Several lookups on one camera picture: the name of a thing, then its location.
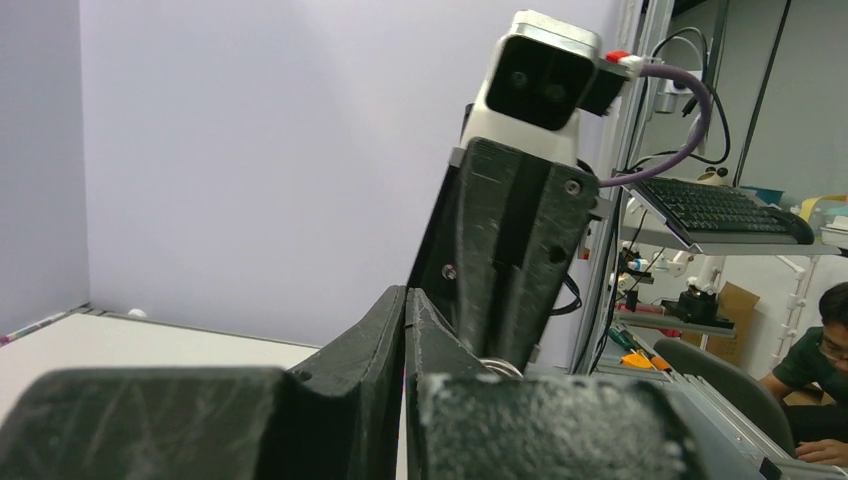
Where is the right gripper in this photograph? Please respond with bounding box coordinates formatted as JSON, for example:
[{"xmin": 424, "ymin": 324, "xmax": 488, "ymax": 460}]
[{"xmin": 409, "ymin": 138, "xmax": 600, "ymax": 370}]

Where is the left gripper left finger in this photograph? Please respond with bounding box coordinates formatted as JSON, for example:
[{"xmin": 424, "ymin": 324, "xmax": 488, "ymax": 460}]
[{"xmin": 1, "ymin": 286, "xmax": 406, "ymax": 479}]

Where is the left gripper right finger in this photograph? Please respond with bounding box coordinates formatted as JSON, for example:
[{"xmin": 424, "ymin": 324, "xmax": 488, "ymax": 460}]
[{"xmin": 405, "ymin": 289, "xmax": 708, "ymax": 479}]

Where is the small split ring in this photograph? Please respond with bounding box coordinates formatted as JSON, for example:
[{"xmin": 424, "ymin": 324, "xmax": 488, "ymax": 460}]
[{"xmin": 478, "ymin": 357, "xmax": 525, "ymax": 379}]

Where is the black computer keyboard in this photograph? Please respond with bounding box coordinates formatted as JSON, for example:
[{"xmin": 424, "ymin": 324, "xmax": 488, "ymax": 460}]
[{"xmin": 629, "ymin": 177, "xmax": 815, "ymax": 245}]

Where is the grey office chair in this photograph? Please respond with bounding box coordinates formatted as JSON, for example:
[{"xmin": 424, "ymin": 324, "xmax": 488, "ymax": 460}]
[{"xmin": 653, "ymin": 338, "xmax": 796, "ymax": 458}]

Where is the seated person in green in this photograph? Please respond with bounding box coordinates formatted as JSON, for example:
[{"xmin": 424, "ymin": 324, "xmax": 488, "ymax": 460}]
[{"xmin": 760, "ymin": 282, "xmax": 847, "ymax": 468}]

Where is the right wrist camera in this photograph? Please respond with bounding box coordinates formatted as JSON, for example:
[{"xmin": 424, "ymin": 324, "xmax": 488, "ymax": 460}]
[{"xmin": 459, "ymin": 9, "xmax": 601, "ymax": 166}]

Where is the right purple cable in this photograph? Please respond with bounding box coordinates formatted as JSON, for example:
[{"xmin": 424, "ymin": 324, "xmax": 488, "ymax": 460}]
[{"xmin": 596, "ymin": 62, "xmax": 713, "ymax": 190}]

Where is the orange handled tool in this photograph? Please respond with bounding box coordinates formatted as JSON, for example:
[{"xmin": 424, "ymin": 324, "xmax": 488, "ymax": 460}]
[{"xmin": 620, "ymin": 349, "xmax": 672, "ymax": 372}]

